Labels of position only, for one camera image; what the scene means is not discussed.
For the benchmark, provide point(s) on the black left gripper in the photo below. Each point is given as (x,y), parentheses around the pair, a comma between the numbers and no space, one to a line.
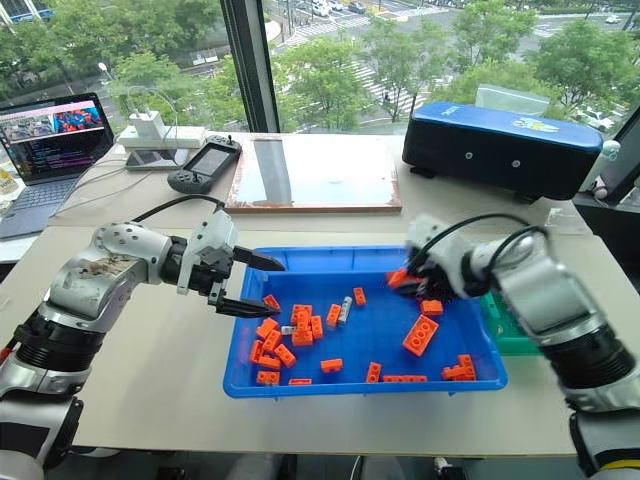
(212,277)

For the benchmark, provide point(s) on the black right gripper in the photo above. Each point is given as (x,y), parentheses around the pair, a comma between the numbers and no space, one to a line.
(441,286)

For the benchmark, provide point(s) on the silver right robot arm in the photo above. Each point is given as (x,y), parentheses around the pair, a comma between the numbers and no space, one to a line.
(545,295)

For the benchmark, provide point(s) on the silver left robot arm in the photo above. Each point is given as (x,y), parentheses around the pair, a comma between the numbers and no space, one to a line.
(95,285)

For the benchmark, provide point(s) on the blue plastic bin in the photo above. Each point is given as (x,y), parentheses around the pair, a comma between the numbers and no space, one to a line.
(370,340)

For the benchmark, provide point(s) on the green plastic bin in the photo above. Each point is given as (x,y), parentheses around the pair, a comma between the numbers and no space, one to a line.
(502,325)

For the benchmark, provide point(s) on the silver cylindrical battery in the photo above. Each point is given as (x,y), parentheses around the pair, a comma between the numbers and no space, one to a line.
(288,329)

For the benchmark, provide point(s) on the large orange toy brick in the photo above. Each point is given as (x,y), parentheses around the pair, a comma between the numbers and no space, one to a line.
(421,335)

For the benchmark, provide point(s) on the grey small brick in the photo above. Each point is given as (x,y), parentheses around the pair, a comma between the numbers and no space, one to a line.
(345,311)

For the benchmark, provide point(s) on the long flat orange toy brick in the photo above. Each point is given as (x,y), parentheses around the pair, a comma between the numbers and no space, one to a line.
(405,378)

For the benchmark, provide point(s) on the wooden framed glossy board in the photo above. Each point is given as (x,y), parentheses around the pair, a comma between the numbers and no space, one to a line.
(320,175)

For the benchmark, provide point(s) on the black handheld game console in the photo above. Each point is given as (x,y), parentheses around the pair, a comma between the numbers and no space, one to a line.
(207,162)

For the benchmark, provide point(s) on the blue and black case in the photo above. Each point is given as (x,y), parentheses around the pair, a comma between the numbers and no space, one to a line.
(500,150)

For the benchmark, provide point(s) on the small clear plastic piece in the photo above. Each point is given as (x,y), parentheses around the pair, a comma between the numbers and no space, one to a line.
(560,216)

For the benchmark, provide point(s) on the white power strip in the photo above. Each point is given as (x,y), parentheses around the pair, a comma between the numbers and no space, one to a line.
(185,136)

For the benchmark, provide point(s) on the white power adapter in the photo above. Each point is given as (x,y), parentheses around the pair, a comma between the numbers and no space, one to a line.
(146,124)

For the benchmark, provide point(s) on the grey laptop computer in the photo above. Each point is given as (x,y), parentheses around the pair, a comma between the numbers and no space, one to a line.
(50,145)

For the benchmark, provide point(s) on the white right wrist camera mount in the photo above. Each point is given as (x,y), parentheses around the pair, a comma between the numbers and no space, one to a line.
(442,245)

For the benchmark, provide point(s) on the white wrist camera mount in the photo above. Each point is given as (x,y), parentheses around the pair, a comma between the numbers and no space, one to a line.
(216,232)
(442,245)

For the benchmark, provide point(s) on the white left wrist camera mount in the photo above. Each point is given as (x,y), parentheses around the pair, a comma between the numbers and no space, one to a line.
(216,232)

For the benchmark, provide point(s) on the black window frame post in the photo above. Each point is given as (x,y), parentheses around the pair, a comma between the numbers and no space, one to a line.
(250,65)

